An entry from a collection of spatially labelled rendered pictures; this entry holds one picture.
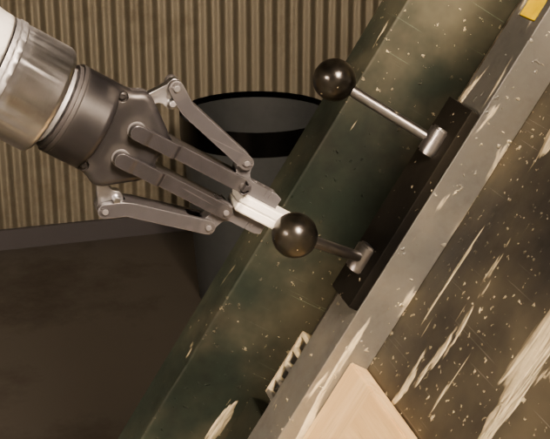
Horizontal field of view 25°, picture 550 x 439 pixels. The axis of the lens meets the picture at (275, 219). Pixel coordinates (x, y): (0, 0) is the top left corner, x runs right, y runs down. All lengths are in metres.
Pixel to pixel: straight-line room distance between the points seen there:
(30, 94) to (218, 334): 0.48
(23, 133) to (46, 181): 3.97
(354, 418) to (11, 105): 0.39
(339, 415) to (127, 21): 3.80
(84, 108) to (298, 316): 0.48
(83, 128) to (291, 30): 4.05
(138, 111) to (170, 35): 3.88
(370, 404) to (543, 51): 0.33
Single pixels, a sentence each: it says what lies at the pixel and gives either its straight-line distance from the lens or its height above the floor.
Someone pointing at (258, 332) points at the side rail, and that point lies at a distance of 1.37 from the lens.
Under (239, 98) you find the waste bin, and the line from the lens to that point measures 4.54.
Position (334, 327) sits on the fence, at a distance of 1.13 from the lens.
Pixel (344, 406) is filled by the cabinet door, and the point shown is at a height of 1.28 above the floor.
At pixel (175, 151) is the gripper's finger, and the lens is 1.01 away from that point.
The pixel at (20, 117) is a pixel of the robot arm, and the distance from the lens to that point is 0.96.
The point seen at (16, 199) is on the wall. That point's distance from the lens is 4.94.
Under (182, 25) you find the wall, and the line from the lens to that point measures 4.88.
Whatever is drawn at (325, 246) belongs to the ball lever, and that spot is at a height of 1.42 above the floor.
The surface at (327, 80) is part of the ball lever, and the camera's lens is 1.10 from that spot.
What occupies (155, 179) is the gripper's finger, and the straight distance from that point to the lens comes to 1.01.
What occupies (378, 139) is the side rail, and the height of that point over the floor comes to 1.43.
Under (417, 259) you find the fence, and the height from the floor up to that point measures 1.39.
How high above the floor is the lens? 1.81
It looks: 20 degrees down
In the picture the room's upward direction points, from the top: straight up
